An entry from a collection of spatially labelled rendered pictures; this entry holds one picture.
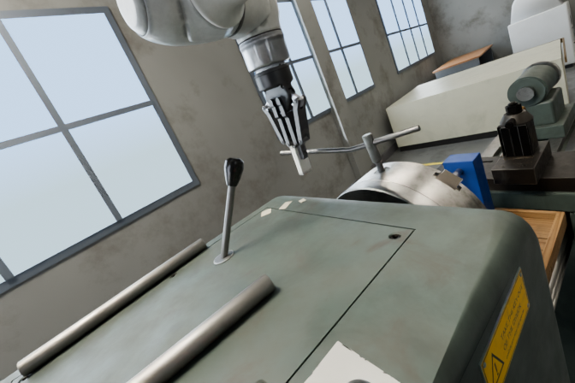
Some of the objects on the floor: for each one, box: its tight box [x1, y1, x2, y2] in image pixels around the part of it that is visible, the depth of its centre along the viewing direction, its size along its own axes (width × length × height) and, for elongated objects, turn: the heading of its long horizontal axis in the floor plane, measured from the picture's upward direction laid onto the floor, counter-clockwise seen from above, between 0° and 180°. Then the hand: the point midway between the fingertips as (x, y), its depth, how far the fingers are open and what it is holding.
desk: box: [432, 44, 494, 80], centre depth 591 cm, size 84×158×85 cm, turn 14°
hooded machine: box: [507, 0, 575, 68], centre depth 519 cm, size 85×74×162 cm
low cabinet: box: [386, 38, 570, 151], centre depth 410 cm, size 163×201×76 cm
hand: (301, 158), depth 60 cm, fingers closed
